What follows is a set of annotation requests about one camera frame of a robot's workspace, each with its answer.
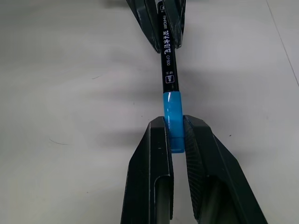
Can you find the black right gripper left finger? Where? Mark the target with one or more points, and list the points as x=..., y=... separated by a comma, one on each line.
x=147, y=168

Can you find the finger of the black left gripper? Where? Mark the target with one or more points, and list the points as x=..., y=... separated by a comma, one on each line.
x=177, y=23
x=147, y=21

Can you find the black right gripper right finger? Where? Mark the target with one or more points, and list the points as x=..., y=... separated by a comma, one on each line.
x=210, y=177

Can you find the black marker with white print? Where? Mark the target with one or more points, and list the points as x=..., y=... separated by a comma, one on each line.
x=169, y=70

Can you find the blue marker cap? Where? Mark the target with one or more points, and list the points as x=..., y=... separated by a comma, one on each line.
x=172, y=109

